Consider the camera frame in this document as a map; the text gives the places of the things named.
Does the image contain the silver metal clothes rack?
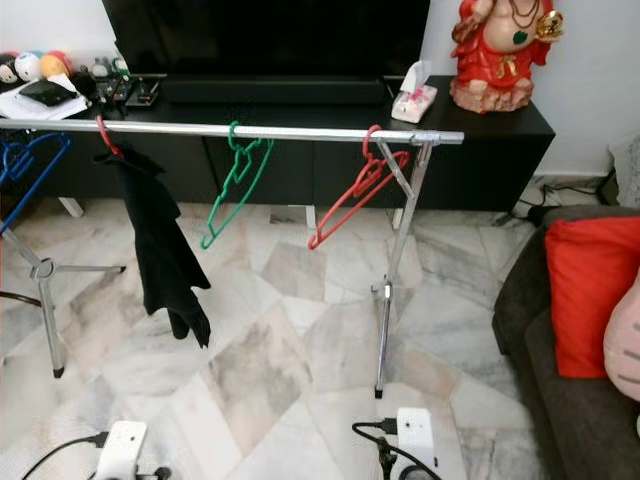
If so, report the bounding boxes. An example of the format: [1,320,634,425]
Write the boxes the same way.
[0,118,467,401]

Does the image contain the power strip with cords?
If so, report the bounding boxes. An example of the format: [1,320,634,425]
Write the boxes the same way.
[490,180,616,226]

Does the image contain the orange round doll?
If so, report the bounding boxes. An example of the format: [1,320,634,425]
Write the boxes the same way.
[40,50,71,81]

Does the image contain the white round doll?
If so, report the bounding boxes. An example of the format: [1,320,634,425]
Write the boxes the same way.
[15,50,44,83]

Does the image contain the black television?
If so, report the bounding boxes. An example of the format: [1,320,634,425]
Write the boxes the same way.
[100,0,433,79]

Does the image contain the black soundbar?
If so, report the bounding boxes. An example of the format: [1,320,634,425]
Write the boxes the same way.
[160,77,386,107]

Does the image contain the dark brown sofa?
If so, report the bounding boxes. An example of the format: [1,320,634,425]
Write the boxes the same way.
[493,205,640,480]

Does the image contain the black T-shirt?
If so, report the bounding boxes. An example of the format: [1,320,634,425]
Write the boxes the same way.
[98,145,213,349]

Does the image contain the black low TV cabinet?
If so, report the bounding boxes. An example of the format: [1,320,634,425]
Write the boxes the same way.
[0,75,556,231]

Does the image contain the red plastic hanger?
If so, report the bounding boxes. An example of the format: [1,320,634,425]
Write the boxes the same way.
[307,125,411,251]
[95,115,121,159]

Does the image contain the red Buddha statue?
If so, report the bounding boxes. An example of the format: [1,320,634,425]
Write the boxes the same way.
[448,0,564,114]

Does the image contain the green plastic hanger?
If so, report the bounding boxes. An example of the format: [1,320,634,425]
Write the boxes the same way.
[200,122,274,251]

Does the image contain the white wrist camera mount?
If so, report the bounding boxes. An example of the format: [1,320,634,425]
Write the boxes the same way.
[95,420,148,480]
[395,407,439,480]

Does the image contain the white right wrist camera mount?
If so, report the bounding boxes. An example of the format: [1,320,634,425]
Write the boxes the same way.
[395,407,439,480]

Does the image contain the red cushion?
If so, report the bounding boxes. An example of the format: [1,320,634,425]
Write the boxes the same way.
[545,215,640,381]

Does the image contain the pink white tissue box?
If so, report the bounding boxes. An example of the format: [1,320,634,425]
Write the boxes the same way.
[390,60,439,124]

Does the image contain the black wallet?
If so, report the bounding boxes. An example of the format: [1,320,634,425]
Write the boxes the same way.
[20,80,79,108]

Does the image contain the blue plastic hanger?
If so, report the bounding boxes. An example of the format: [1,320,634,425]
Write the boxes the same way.
[0,130,73,233]

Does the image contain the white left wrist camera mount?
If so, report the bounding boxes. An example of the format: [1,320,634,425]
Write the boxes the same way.
[95,420,148,480]

